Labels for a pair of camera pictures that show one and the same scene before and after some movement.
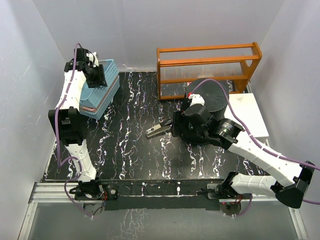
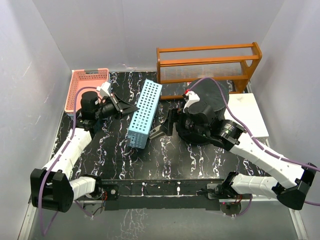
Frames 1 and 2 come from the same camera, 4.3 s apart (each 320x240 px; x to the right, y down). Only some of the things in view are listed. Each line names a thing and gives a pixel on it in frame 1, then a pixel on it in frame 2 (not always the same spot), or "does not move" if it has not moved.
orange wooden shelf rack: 233,65 does not move
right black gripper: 180,118 does not move
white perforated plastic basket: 244,106 does not move
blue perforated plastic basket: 92,97 → 139,129
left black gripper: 101,81 → 121,107
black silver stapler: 163,127 does not move
